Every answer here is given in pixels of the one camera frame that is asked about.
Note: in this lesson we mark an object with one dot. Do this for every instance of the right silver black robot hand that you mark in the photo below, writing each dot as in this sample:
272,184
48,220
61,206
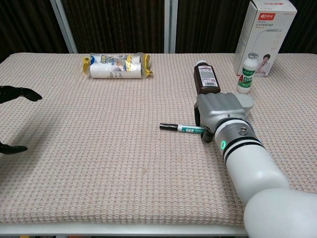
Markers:
220,106

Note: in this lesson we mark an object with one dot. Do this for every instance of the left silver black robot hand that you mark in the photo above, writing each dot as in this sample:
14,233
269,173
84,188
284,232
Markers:
22,93

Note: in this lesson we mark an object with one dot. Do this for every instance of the green white marker pen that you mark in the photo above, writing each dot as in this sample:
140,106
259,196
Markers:
183,129

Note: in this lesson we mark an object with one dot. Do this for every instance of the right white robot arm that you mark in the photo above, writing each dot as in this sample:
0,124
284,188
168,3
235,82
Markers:
250,163

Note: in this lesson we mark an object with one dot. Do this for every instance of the white round jar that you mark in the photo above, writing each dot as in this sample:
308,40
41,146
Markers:
246,101

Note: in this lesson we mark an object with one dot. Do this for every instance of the brown medicine bottle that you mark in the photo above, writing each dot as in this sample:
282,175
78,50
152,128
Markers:
206,77

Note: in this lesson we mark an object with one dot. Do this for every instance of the small white green drink bottle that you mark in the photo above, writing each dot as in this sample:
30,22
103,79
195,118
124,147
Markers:
246,74

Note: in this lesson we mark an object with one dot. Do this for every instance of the dark ribbed partition panel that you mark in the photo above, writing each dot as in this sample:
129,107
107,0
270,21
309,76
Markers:
119,24
302,29
24,27
210,27

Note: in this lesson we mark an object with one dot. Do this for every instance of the tall white carton box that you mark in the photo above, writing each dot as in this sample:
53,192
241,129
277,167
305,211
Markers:
265,32

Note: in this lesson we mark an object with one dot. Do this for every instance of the yellow white roll package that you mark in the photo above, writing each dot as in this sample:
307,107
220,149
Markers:
114,67

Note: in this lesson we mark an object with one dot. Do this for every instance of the beige woven tablecloth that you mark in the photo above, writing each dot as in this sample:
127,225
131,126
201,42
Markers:
111,148

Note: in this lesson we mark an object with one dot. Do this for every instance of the aluminium partition post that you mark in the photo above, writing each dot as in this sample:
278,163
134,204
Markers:
171,27
64,27

